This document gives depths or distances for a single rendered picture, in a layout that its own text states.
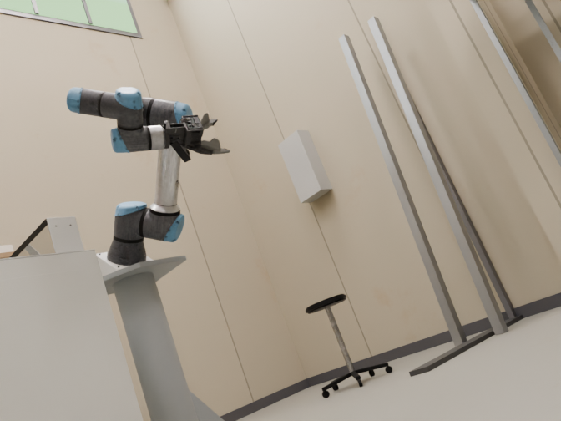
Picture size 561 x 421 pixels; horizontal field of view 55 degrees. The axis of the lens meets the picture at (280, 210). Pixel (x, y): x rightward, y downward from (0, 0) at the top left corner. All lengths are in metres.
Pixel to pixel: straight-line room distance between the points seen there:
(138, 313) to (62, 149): 2.95
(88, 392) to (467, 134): 3.17
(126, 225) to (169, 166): 0.29
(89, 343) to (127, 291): 0.52
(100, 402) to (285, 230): 3.75
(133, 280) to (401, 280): 2.73
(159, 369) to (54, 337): 0.57
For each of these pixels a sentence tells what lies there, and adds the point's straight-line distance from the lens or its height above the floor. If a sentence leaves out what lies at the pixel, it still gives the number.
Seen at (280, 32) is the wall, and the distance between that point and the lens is 5.28.
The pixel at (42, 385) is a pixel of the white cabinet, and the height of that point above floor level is 0.46.
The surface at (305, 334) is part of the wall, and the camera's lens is 5.20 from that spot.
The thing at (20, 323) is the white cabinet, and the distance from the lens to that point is 1.59.
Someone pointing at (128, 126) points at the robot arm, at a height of 1.08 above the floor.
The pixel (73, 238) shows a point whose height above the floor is 0.88.
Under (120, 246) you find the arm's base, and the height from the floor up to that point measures 0.92.
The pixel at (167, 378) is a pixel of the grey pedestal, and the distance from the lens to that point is 2.07.
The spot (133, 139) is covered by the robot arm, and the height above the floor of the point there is 1.05.
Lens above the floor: 0.30
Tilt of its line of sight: 15 degrees up
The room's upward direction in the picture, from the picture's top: 21 degrees counter-clockwise
